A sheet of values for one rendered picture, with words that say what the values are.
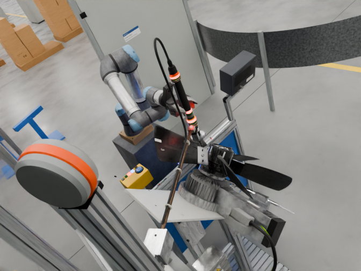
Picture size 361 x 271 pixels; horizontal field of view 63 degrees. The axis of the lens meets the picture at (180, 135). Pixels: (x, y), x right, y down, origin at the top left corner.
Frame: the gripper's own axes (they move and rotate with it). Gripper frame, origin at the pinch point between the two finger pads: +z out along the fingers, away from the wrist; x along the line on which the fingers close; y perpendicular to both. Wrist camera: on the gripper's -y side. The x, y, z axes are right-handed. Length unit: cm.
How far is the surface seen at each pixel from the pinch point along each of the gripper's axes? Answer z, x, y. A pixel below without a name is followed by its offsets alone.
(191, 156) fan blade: 3.7, 11.1, 20.7
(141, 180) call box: -34, 28, 45
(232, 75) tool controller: -32, -58, 28
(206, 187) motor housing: 12.2, 14.9, 33.6
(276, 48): -77, -163, 72
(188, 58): -182, -134, 83
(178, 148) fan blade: 0.2, 14.0, 14.4
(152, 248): 34, 53, 8
